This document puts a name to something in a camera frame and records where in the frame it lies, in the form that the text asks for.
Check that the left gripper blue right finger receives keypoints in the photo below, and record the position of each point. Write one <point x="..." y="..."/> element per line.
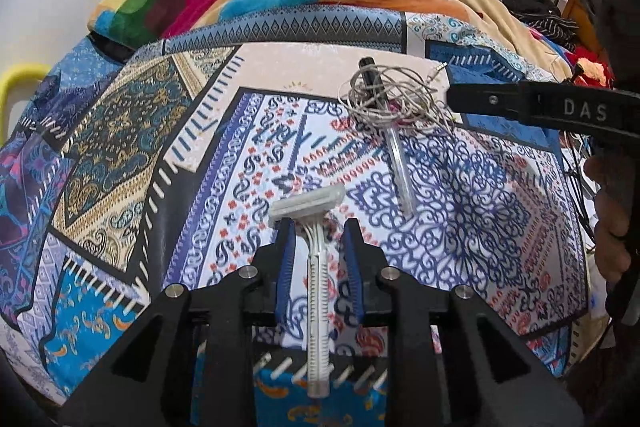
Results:
<point x="353" y="242"/>

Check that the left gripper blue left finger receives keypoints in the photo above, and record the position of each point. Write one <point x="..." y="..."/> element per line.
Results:
<point x="285" y="243"/>

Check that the white disposable razor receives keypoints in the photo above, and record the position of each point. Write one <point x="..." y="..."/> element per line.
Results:
<point x="309" y="210"/>

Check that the person right hand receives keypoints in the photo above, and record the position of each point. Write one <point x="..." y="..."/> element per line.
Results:
<point x="612" y="259"/>

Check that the wooden chair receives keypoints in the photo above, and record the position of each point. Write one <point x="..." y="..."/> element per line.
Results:
<point x="573" y="10"/>

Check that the pile of clothes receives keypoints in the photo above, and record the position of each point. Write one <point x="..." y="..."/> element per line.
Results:
<point x="546" y="18"/>

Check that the clear plastic pen tube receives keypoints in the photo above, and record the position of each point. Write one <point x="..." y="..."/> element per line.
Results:
<point x="401" y="172"/>

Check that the black pen with clip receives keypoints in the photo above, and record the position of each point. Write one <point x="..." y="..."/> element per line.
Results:
<point x="372" y="81"/>

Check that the patchwork patterned bedsheet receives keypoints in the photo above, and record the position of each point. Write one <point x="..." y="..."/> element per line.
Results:
<point x="122" y="179"/>

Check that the yellow foam tube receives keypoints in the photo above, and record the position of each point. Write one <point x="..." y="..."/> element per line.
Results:
<point x="17" y="82"/>

